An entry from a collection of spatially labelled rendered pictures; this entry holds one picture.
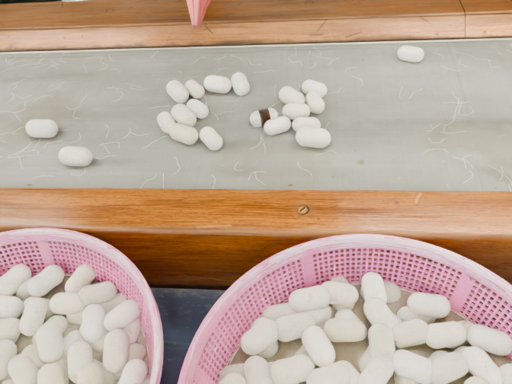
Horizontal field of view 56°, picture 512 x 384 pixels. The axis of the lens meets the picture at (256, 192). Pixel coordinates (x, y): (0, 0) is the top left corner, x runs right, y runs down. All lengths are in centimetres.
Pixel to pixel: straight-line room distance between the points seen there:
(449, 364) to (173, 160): 33
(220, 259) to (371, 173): 17
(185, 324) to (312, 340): 15
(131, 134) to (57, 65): 22
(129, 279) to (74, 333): 6
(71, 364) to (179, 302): 13
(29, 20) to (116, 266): 51
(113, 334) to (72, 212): 13
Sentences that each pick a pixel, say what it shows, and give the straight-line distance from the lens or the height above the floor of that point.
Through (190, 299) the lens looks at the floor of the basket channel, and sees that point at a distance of 49.
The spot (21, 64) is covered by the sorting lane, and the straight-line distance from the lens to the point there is 79.
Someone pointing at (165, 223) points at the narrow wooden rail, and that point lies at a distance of 44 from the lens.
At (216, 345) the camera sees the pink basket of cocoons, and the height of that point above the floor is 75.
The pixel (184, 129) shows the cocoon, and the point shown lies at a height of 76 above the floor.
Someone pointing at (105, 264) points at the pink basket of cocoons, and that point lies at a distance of 44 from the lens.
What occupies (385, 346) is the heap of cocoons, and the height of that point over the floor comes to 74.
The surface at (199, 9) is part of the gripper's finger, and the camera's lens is 62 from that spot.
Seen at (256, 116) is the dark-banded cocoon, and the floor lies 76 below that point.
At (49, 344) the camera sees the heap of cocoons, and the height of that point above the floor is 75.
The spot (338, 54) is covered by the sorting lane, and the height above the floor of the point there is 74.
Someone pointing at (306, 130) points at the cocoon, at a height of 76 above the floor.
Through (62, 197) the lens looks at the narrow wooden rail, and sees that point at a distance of 50.
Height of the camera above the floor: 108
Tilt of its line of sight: 46 degrees down
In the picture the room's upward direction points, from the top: 7 degrees counter-clockwise
